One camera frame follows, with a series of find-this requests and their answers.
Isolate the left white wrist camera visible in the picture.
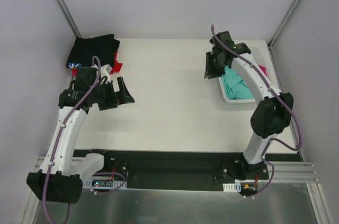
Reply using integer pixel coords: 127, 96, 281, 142
98, 65, 112, 85

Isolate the pink t shirt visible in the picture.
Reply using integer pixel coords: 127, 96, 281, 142
259, 65, 268, 77

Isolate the right aluminium frame post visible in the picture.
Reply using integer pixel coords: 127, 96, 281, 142
267, 0, 302, 50

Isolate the left aluminium frame post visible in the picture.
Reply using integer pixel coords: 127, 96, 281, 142
55, 0, 82, 38

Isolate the teal t shirt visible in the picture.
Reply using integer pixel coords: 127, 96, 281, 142
221, 67, 254, 100

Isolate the white cable duct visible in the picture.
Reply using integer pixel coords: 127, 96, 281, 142
83, 177, 127, 190
222, 182, 241, 193

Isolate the aluminium frame post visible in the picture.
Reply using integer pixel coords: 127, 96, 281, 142
55, 0, 82, 38
267, 0, 302, 50

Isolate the folded red t shirt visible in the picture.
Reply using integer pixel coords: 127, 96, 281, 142
66, 50, 123, 75

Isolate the right white cable duct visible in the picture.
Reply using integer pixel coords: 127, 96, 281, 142
222, 182, 241, 193

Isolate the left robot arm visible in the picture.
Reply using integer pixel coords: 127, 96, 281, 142
26, 66, 135, 204

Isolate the left white cable duct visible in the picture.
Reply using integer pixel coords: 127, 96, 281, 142
83, 177, 127, 190

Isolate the white plastic basket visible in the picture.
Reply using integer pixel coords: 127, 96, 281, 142
219, 46, 271, 104

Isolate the folded black t shirt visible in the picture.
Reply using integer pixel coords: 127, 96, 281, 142
66, 34, 120, 68

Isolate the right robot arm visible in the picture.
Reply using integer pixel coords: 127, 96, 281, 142
204, 31, 293, 180

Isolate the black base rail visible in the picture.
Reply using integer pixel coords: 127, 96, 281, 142
69, 149, 302, 190

